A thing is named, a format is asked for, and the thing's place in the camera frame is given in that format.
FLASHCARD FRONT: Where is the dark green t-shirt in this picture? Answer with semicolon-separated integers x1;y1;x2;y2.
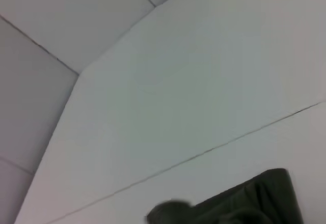
146;167;305;224

